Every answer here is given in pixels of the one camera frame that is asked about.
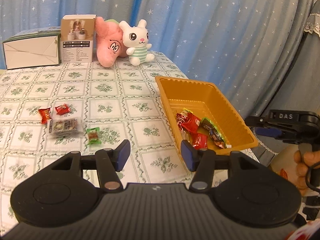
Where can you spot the white rabbit plush toy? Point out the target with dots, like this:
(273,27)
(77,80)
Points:
(136,40)

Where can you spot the clear mixed nut packet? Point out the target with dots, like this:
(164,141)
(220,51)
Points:
(65,127)

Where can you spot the red twist-wrapped candy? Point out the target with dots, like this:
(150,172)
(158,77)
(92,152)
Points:
(62,109)

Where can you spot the floral tablecloth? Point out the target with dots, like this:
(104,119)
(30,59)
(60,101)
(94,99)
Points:
(112,92)

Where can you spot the beige product box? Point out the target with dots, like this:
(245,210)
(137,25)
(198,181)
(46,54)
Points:
(76,50)

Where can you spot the red white printed clothing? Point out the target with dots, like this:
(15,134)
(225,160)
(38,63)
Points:
(307,232)

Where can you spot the small green candy packet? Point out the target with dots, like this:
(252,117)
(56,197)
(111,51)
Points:
(93,135)

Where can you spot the person's right hand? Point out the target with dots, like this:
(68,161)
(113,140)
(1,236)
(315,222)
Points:
(301,167)

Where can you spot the small dark red snack packet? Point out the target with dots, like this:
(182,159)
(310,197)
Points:
(45,115)

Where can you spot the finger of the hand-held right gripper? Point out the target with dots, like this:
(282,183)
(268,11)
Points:
(267,132)
(257,121)

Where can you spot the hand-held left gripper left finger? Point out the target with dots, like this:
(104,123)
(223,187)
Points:
(122,155)

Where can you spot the long green snack packet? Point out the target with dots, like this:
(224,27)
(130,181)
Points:
(213,133)

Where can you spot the white cardboard box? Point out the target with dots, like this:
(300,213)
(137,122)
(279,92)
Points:
(32,52)

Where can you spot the orange plastic tray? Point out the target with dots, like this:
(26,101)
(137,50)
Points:
(225,110)

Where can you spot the red patterned snack packet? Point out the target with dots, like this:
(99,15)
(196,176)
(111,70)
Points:
(180,120)

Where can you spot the blue star curtain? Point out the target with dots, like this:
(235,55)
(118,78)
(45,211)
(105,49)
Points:
(50,0)
(212,30)

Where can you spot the yellow candy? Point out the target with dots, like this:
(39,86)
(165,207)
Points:
(187,110)

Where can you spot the pink plush toy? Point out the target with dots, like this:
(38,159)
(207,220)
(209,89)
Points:
(107,45)

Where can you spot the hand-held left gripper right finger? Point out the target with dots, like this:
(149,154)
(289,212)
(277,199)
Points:
(188,156)

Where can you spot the grey lace-trimmed cloth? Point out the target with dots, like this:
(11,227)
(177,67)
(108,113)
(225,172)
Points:
(312,60)

